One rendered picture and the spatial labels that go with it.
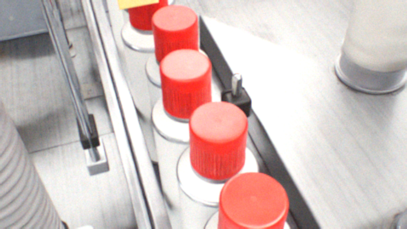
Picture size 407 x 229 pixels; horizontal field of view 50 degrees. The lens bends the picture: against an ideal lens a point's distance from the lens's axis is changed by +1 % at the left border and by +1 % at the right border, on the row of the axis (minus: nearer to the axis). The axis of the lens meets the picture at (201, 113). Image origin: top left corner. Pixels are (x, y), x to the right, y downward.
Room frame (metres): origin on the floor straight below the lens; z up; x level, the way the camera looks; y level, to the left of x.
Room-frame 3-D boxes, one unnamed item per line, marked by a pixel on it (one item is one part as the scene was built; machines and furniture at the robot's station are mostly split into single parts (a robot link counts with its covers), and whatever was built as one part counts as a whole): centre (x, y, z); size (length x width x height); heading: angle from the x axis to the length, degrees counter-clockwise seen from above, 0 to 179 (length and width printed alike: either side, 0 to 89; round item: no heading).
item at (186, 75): (0.21, 0.01, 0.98); 0.05 x 0.05 x 0.20
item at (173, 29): (0.26, 0.02, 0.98); 0.05 x 0.05 x 0.20
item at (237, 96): (0.35, -0.04, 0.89); 0.03 x 0.03 x 0.12; 17
